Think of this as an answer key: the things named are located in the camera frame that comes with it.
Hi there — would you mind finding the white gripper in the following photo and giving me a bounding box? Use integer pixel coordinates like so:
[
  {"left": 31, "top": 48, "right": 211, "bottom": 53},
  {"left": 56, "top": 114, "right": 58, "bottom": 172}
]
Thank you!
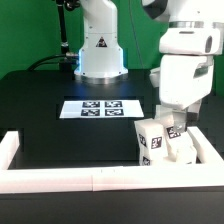
[{"left": 149, "top": 55, "right": 214, "bottom": 131}]

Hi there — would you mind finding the white marker sheet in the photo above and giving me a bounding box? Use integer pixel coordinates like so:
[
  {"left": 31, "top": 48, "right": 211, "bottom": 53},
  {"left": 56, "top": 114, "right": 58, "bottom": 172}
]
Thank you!
[{"left": 60, "top": 100, "right": 144, "bottom": 119}]

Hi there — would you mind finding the white U-shaped fence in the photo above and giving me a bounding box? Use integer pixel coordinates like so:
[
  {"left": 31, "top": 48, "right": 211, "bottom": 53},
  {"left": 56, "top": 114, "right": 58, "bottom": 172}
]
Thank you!
[{"left": 0, "top": 131, "right": 224, "bottom": 194}]

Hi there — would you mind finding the black cable bundle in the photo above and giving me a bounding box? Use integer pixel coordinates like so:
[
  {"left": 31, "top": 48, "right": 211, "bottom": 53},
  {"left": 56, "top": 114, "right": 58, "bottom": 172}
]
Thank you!
[{"left": 25, "top": 51, "right": 79, "bottom": 72}]

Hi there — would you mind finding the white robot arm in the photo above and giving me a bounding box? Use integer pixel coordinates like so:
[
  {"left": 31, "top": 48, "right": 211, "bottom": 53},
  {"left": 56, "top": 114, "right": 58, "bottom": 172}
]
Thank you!
[{"left": 74, "top": 0, "right": 224, "bottom": 132}]

